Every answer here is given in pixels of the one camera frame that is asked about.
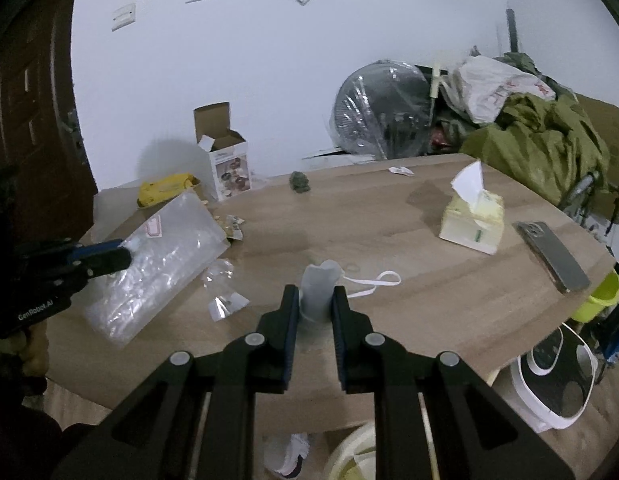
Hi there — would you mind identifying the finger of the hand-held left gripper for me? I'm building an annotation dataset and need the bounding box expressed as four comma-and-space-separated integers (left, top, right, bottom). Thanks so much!
72, 239, 126, 262
82, 249, 133, 279

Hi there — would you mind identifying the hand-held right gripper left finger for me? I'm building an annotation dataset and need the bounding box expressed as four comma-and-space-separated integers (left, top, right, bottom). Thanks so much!
52, 285, 302, 480

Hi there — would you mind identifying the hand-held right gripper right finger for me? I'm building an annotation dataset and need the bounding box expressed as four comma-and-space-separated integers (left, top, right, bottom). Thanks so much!
332, 285, 575, 480

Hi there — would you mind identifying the clear plastic zip bag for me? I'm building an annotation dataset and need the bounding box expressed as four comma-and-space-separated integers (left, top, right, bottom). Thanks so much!
82, 191, 231, 349

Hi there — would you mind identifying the grey face mask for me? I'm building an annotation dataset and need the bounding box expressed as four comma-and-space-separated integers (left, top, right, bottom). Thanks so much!
299, 259, 403, 324

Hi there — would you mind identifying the small clear wrapper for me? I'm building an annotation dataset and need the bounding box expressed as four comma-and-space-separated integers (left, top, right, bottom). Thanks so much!
202, 259, 251, 322

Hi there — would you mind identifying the cream plastic waste bin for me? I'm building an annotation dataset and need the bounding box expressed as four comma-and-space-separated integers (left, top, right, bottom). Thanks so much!
327, 420, 440, 480

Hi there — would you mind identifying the person's left hand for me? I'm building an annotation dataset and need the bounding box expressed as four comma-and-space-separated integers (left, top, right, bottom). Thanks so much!
12, 320, 49, 377

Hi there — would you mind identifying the yellow packet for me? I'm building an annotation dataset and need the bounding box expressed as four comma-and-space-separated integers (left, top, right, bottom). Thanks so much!
136, 174, 200, 208

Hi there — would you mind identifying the white sneaker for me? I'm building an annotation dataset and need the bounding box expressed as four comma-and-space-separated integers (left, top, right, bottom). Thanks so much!
263, 432, 311, 479

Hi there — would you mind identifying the white open carton box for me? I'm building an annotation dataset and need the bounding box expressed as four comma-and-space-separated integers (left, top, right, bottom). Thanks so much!
193, 102, 253, 203

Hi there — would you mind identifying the small dark green figurine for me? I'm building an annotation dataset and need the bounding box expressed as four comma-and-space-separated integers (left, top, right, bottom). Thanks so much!
288, 171, 313, 195

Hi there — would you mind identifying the dark brown wooden door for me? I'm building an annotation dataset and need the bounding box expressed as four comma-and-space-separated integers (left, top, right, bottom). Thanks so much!
0, 0, 97, 241

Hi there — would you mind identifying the pale yellow tissue pack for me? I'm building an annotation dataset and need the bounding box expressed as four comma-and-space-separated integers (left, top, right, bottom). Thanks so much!
438, 159, 505, 255

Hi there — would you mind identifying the flat white box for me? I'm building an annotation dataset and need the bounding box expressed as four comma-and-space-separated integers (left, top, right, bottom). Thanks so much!
302, 147, 386, 164

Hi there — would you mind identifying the white kitchen appliance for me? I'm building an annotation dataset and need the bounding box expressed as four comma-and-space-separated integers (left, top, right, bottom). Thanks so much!
509, 322, 600, 433

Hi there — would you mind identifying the grey smartphone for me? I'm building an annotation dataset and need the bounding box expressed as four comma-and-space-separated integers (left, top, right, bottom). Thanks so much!
515, 221, 591, 295

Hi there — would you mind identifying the plastic-wrapped electric fan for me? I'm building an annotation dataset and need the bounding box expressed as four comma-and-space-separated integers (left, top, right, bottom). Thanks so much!
328, 59, 436, 159

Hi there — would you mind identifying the green plastic basin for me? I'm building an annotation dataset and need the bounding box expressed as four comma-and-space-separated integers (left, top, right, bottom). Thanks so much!
569, 270, 619, 324

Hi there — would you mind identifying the cream plastic stick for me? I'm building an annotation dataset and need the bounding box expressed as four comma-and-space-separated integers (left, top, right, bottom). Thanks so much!
429, 50, 448, 127

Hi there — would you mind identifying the blue shopping trolley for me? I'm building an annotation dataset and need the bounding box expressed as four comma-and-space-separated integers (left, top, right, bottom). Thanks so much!
597, 260, 619, 377

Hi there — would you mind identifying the olive green cloth pile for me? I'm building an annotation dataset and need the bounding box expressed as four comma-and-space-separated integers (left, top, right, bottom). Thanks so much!
459, 51, 613, 207

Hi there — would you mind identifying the white printed plastic bag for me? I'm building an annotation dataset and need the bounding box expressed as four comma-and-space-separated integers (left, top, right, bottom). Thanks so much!
442, 56, 558, 126

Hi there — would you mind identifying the brown cardboard box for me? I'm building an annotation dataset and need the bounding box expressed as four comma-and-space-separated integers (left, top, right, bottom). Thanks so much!
572, 92, 619, 222

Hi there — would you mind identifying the black upright pole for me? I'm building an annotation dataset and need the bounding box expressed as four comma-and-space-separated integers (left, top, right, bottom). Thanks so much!
506, 7, 521, 54

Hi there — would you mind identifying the metal door handle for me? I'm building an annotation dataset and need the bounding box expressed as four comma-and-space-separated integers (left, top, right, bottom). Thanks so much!
63, 109, 88, 163

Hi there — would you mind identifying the single white wall switch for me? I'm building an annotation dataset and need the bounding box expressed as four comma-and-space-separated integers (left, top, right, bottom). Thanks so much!
110, 4, 138, 31

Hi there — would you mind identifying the metal folding chair frame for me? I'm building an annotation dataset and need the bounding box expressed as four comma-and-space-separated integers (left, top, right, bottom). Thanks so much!
559, 170, 619, 237

